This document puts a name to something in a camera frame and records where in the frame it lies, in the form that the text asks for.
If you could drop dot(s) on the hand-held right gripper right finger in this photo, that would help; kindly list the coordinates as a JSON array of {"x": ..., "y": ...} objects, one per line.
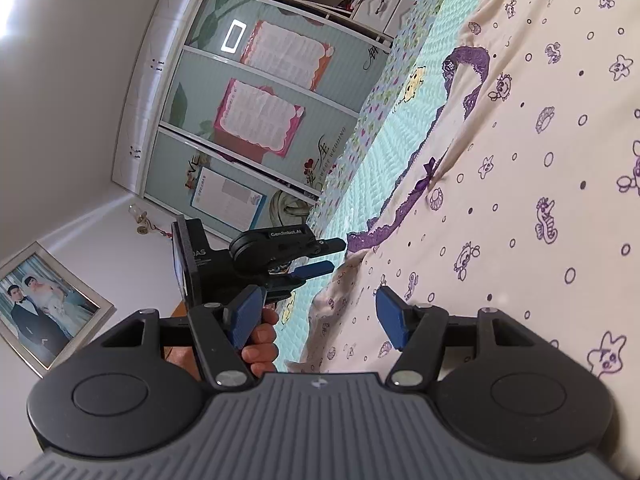
[{"x": 390, "y": 315}]

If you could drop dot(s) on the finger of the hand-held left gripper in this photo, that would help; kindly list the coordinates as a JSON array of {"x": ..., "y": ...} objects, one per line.
[
  {"x": 330, "y": 246},
  {"x": 312, "y": 270}
]

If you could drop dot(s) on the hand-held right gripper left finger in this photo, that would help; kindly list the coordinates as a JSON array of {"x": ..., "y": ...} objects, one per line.
[{"x": 245, "y": 315}]

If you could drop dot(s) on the cream printed pajama top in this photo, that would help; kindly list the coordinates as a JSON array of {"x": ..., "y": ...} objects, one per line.
[{"x": 500, "y": 160}]

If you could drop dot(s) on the person's left hand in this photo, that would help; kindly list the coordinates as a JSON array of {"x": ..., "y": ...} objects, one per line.
[{"x": 260, "y": 345}]

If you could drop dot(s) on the mint quilted bee bedspread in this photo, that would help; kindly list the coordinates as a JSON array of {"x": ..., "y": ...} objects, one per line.
[{"x": 395, "y": 150}]

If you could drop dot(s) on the floral bed sheet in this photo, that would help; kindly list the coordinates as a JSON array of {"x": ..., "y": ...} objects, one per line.
[{"x": 370, "y": 110}]

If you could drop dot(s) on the sliding door wardrobe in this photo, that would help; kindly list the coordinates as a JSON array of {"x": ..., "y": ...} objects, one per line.
[{"x": 210, "y": 85}]

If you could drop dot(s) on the white shelf drawer cabinet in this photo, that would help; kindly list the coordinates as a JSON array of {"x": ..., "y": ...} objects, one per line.
[{"x": 380, "y": 7}]

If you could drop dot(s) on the blue bordered wall poster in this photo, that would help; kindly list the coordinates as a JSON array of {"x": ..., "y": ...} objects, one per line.
[{"x": 225, "y": 197}]

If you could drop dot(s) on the hanging wall ornament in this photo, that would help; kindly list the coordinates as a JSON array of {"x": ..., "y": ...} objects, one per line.
[{"x": 142, "y": 215}]

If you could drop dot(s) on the pink bordered wall poster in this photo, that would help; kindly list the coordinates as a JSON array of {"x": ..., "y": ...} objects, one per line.
[{"x": 257, "y": 117}]

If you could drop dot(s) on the orange bordered wall poster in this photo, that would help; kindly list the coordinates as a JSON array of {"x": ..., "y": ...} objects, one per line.
[{"x": 287, "y": 55}]

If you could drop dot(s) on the framed wall photo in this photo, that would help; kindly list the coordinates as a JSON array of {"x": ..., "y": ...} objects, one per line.
[{"x": 45, "y": 305}]

